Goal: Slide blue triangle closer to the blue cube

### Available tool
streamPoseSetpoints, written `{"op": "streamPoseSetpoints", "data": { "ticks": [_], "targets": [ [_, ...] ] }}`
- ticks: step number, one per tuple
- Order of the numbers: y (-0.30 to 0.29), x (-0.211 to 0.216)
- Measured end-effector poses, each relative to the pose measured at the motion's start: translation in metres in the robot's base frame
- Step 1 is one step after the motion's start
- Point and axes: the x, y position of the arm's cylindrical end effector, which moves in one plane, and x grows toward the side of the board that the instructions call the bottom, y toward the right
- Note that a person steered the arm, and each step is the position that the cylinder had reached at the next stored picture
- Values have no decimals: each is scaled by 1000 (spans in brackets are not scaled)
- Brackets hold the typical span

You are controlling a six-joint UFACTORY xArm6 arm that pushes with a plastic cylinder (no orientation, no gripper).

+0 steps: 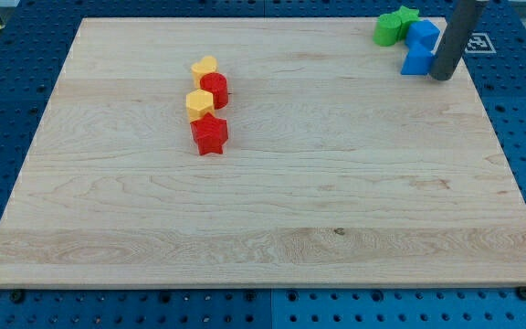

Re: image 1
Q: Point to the blue triangle block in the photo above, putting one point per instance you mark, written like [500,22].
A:
[418,60]

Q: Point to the blue cube block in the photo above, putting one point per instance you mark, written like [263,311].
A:
[424,33]

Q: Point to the red star block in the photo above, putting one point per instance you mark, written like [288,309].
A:
[210,134]

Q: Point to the wooden board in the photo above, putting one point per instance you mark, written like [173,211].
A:
[338,170]

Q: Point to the yellow hexagon block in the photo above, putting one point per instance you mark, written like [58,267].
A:
[198,103]

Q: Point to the red cylinder block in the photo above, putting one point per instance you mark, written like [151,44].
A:
[216,83]

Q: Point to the yellow heart block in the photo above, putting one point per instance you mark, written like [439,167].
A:
[208,64]

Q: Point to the green cylinder block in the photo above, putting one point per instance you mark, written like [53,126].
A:
[386,29]

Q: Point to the green star block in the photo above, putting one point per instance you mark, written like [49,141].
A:
[407,16]

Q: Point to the white fiducial marker tag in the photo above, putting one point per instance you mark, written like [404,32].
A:
[479,43]

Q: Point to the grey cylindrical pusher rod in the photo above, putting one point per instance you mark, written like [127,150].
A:
[452,45]

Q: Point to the black bolt left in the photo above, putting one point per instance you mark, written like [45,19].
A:
[17,296]

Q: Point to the black bolt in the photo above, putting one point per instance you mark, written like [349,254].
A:
[521,293]
[17,296]

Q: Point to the black bolt right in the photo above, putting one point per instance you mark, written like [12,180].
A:
[521,293]

